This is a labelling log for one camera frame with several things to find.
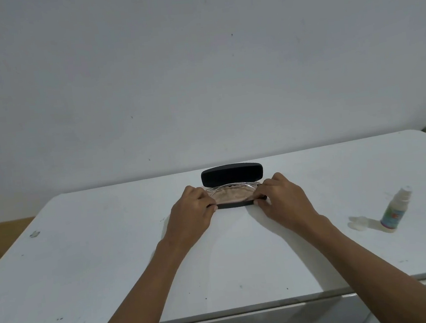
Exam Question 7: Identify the small white spray bottle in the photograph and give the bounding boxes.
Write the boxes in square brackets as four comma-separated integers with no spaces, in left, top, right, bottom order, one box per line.
[376,185,417,234]

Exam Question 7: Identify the beige cleaning cloth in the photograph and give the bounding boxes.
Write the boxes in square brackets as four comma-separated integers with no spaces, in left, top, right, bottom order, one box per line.
[208,185,256,205]

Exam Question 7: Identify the person's right forearm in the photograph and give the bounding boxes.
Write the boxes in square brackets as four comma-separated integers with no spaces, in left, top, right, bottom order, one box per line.
[305,203,426,323]

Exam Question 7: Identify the clear bottle cap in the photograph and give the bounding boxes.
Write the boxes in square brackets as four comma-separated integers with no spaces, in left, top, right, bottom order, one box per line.
[347,214,370,233]

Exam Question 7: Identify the clear frame eyeglasses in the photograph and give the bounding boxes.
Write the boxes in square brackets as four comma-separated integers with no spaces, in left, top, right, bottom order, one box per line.
[206,180,263,198]

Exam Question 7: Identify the person's left forearm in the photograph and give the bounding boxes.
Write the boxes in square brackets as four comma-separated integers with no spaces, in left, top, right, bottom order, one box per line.
[70,235,200,323]

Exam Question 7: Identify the person's left hand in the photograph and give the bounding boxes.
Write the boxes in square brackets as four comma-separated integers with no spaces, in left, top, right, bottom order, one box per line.
[160,183,222,249]

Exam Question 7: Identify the person's right hand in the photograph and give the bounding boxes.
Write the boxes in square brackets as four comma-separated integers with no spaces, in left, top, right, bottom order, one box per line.
[250,167,333,240]

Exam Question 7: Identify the black eyeglasses case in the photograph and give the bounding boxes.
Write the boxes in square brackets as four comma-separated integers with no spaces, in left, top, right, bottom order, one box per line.
[200,160,267,211]

